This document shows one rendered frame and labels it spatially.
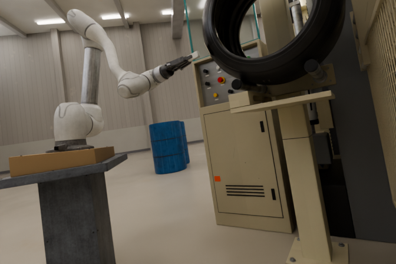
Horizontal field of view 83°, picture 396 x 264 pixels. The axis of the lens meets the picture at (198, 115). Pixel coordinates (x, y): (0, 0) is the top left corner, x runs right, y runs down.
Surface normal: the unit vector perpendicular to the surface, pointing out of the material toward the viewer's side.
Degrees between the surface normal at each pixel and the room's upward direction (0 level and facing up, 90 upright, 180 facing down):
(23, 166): 90
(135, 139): 90
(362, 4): 90
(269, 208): 90
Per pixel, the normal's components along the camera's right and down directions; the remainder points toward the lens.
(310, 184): -0.55, 0.04
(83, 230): 0.12, -0.07
